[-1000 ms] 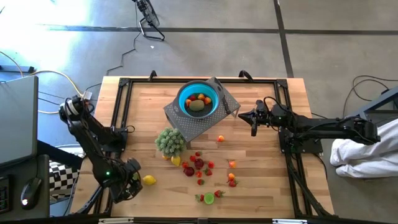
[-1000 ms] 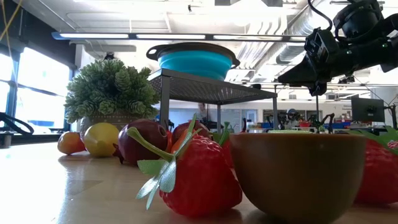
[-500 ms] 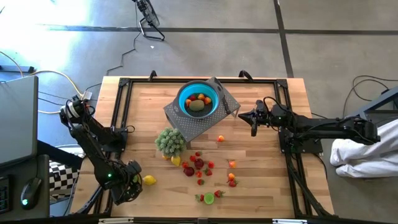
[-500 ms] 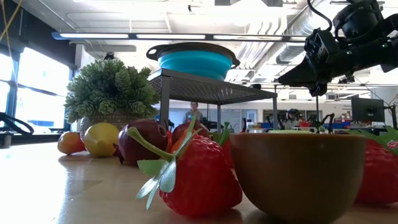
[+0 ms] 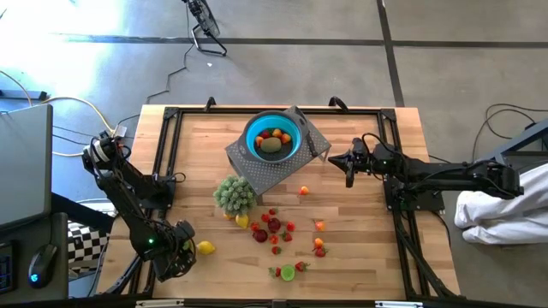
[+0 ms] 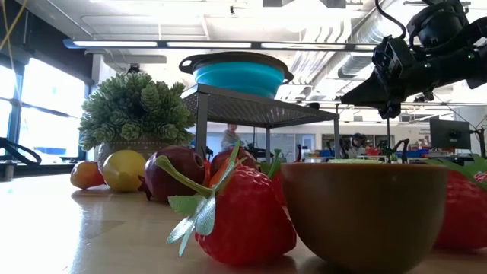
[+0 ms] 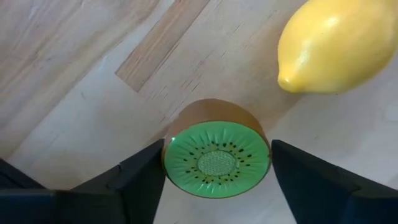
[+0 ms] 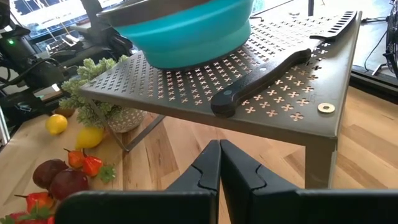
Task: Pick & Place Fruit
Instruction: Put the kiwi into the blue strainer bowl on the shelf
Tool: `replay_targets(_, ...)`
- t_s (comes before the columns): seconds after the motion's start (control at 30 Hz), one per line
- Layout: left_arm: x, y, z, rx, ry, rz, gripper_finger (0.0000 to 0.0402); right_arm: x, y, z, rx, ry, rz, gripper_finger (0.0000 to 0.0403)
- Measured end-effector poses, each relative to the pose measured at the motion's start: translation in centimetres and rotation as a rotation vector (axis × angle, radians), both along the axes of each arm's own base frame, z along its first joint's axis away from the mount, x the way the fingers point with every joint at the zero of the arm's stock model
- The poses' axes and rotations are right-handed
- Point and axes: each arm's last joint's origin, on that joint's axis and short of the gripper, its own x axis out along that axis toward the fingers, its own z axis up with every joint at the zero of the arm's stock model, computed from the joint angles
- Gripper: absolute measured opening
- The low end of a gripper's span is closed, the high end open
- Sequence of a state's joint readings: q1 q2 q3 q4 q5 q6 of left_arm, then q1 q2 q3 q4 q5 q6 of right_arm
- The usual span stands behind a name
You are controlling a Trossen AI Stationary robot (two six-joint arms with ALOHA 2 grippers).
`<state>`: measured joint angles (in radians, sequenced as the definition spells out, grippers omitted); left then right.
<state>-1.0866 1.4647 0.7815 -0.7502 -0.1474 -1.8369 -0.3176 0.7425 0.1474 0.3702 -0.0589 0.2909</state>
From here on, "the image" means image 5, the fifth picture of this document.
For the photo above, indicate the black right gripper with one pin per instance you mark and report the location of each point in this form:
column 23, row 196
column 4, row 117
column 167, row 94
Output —
column 364, row 160

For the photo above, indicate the blue collapsible colander bowl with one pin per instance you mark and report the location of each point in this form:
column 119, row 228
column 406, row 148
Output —
column 254, row 128

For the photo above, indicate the black frame clamp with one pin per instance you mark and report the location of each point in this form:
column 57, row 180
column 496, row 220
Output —
column 210, row 102
column 339, row 102

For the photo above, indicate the black keyboard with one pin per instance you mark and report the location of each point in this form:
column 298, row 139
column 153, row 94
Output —
column 6, row 269

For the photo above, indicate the green artificial succulent plant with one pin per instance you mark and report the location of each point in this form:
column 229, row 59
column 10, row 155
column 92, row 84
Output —
column 234, row 196

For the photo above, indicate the yellow plastic lemon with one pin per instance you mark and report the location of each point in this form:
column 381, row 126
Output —
column 206, row 247
column 242, row 221

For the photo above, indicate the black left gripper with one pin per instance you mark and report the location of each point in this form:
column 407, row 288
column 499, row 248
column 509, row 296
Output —
column 177, row 261

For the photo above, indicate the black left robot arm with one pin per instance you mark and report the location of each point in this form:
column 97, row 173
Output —
column 124, row 188

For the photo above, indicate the small red plastic fruit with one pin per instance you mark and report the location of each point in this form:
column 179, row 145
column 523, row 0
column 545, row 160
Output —
column 265, row 218
column 290, row 226

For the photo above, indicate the black desk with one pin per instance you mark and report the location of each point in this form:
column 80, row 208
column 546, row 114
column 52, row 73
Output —
column 62, row 239

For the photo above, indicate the whole brown kiwi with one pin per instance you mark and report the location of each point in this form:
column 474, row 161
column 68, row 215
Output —
column 271, row 146

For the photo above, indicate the grey metal table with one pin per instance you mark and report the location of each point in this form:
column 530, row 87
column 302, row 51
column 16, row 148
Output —
column 531, row 137

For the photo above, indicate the black computer mouse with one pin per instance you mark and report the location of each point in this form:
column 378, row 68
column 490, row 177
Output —
column 42, row 265

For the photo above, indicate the silver aluminium bracket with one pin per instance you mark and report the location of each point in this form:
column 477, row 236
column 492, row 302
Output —
column 158, row 303
column 398, row 304

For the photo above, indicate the grey metal floor rail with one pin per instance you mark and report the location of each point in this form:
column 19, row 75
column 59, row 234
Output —
column 21, row 95

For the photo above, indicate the black-white checkered cloth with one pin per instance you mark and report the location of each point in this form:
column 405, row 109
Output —
column 85, row 246

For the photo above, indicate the black aluminium table frame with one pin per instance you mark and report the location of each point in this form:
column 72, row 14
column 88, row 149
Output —
column 197, row 111

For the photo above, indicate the white and yellow power adapter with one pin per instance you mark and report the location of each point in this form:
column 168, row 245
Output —
column 120, row 131

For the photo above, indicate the black kitchen knife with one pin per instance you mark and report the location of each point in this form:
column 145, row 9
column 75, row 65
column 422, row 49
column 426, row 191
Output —
column 312, row 145

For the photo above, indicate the halved lime with strawberries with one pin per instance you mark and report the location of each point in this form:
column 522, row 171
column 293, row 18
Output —
column 287, row 272

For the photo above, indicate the person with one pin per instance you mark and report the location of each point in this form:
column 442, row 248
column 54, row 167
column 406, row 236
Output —
column 501, row 214

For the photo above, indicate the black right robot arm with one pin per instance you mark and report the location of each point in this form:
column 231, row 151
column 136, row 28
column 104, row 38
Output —
column 449, row 173

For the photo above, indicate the black floor fan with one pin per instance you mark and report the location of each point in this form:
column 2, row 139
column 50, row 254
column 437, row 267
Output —
column 205, row 19

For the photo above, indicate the grey perforated metal shelf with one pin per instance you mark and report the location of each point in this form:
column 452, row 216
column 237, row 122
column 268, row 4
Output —
column 274, row 177

